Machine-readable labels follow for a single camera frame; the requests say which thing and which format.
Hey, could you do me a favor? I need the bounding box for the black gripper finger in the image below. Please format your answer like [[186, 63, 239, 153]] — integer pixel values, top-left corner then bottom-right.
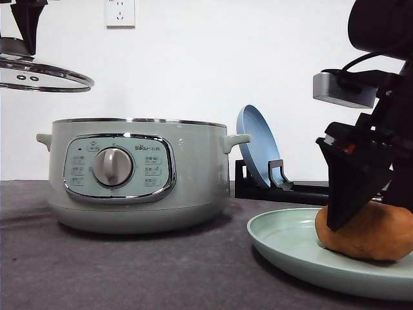
[[10, 0, 48, 56]]

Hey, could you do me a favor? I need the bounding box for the white wall socket left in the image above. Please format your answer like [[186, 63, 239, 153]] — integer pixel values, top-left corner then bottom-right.
[[105, 0, 136, 29]]

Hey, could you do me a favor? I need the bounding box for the blue plate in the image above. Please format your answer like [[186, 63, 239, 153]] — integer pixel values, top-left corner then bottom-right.
[[237, 104, 281, 187]]

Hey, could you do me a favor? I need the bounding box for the black dish rack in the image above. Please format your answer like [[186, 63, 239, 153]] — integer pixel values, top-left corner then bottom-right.
[[235, 160, 330, 206]]

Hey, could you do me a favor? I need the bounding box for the green electric steamer pot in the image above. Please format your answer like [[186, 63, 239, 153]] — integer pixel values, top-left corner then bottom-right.
[[36, 118, 250, 234]]

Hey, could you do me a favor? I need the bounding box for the brown potato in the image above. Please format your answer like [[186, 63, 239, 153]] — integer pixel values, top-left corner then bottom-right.
[[315, 201, 413, 261]]

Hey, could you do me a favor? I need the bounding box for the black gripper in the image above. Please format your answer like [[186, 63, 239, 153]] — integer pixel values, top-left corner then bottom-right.
[[316, 61, 413, 232]]

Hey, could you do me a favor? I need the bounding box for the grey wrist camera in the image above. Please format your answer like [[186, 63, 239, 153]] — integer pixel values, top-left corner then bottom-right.
[[313, 70, 378, 108]]

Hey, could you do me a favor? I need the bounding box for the glass pot lid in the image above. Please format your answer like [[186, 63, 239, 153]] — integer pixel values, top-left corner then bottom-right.
[[0, 37, 94, 92]]

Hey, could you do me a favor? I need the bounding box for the green plate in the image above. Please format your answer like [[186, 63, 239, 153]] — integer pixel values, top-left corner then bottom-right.
[[247, 208, 413, 302]]

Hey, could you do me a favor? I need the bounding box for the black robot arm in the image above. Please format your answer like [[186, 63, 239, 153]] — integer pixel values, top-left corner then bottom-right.
[[316, 0, 413, 231]]

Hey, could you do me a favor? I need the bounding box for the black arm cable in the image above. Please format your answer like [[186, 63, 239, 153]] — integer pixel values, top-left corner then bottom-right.
[[321, 52, 404, 81]]

